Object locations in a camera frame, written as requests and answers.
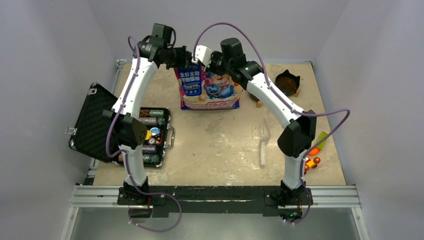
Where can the yellow poker chip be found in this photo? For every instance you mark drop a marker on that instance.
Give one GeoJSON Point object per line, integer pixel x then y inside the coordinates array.
{"type": "Point", "coordinates": [148, 135]}

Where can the orange curved toy piece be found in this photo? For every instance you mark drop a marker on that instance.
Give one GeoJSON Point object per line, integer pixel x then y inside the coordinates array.
{"type": "Point", "coordinates": [314, 151]}

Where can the black cat bowl left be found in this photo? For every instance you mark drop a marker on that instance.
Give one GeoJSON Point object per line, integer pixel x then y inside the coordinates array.
{"type": "Point", "coordinates": [253, 97]}

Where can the black poker chip case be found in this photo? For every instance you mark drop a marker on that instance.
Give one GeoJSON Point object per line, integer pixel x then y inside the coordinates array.
{"type": "Point", "coordinates": [88, 136]}

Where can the clear plastic scoop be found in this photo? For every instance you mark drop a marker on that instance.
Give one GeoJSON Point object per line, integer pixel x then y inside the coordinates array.
{"type": "Point", "coordinates": [265, 138]}

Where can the aluminium corner rail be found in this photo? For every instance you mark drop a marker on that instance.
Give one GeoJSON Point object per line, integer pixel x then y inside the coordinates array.
{"type": "Point", "coordinates": [120, 64]}

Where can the green toy brick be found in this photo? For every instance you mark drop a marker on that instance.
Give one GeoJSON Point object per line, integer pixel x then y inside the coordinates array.
{"type": "Point", "coordinates": [322, 140]}

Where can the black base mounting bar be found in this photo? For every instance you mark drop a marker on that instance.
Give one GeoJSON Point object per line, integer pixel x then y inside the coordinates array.
{"type": "Point", "coordinates": [268, 200]}

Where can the blue dealer chip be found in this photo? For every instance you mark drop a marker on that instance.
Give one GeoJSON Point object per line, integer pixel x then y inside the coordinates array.
{"type": "Point", "coordinates": [155, 131]}

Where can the black cat bowl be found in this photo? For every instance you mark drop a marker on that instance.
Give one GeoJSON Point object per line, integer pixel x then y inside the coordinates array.
{"type": "Point", "coordinates": [253, 97]}
{"type": "Point", "coordinates": [287, 82]}

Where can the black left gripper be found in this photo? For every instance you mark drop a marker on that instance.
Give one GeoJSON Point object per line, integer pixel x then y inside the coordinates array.
{"type": "Point", "coordinates": [185, 57]}

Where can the red toy brick bus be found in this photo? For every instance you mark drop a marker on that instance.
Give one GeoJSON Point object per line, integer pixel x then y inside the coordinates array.
{"type": "Point", "coordinates": [311, 163]}

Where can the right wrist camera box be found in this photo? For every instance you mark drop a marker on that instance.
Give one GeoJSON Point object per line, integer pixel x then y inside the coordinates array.
{"type": "Point", "coordinates": [202, 55]}

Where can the aluminium front rail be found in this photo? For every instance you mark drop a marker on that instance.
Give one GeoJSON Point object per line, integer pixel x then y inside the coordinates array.
{"type": "Point", "coordinates": [102, 196]}

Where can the black cat bowl right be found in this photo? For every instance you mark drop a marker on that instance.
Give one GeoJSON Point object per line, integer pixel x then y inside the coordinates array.
{"type": "Point", "coordinates": [287, 82]}

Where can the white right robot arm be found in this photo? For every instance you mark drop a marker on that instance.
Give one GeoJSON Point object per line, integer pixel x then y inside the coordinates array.
{"type": "Point", "coordinates": [299, 127]}

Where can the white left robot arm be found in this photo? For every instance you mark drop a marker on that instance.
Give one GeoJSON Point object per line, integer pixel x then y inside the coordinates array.
{"type": "Point", "coordinates": [126, 134]}

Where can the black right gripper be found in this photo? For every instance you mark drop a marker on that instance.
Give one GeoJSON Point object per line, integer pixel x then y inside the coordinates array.
{"type": "Point", "coordinates": [214, 55]}

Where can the pink pet food bag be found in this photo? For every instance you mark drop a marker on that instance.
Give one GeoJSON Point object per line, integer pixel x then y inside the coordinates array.
{"type": "Point", "coordinates": [206, 91]}

